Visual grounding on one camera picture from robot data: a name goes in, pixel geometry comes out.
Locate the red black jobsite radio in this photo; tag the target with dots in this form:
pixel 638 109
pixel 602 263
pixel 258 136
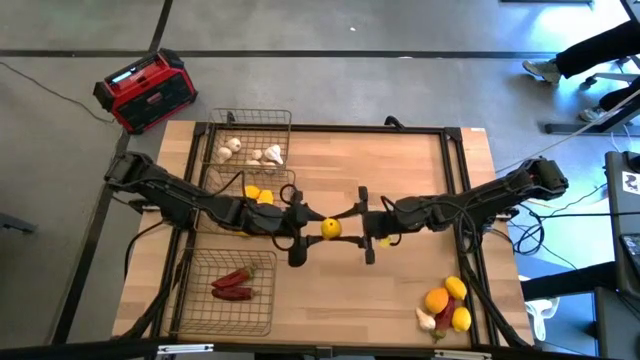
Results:
pixel 150 95

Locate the person's leg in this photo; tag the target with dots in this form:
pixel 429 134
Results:
pixel 595 50
pixel 620 97

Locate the silver metal bracket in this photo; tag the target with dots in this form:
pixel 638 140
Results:
pixel 462 355
pixel 185 349

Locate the white plastic object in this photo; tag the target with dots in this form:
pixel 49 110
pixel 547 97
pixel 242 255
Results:
pixel 542 310

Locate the black silver clamp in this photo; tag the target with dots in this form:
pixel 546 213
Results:
pixel 140 205

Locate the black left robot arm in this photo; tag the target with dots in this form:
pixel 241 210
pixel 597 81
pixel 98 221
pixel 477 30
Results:
pixel 175 192

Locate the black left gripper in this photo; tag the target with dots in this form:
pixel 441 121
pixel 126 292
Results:
pixel 260 225

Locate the grey chair base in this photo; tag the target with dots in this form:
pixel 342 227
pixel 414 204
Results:
pixel 607 77

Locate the orange fruit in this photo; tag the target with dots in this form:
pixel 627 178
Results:
pixel 436 300

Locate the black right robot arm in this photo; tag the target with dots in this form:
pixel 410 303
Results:
pixel 500 192

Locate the person's shoe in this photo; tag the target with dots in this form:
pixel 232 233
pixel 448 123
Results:
pixel 592 114
pixel 542 70

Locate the black metal table frame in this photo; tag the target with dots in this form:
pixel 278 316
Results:
pixel 350 128

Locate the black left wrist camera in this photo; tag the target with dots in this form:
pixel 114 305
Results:
pixel 276 219

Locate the black side desk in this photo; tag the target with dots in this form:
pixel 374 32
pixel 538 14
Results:
pixel 620 225

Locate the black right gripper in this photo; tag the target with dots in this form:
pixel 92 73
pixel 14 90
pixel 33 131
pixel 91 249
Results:
pixel 405 217

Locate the black desk foot bar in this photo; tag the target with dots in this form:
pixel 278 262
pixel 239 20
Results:
pixel 575 129

